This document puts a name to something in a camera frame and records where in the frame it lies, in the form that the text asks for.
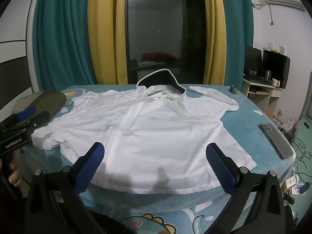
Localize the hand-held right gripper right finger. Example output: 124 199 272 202
206 143 285 234

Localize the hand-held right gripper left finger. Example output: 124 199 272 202
24 141 105 234

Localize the grey padded headboard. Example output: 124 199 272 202
302 71 312 127

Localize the air conditioner cable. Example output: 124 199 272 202
268 4 275 26

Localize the silver smartphone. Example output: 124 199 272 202
260 123 294 160

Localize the pink cloth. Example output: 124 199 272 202
280 119 295 133

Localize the white computer desk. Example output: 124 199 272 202
242 75 283 120

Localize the narrow teal curtain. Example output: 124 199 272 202
221 0 254 87

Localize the wide teal curtain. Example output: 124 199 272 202
32 0 98 92

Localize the person's left hand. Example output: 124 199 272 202
8 149 23 186

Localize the white hooded jacket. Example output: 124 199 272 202
32 69 257 195

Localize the dark glass sliding door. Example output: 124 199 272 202
124 0 207 84

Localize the slim black monitor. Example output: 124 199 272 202
244 46 263 77

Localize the white wall air conditioner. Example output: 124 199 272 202
252 0 306 11

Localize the teal dinosaur print blanket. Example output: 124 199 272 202
0 84 296 234

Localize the large black monitor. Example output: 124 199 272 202
262 49 290 89

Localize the narrow yellow curtain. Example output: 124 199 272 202
202 0 226 86

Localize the wide yellow curtain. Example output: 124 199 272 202
87 0 129 86

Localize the small white box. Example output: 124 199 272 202
285 175 300 190

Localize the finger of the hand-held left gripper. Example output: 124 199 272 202
15 106 37 123
24 111 51 129

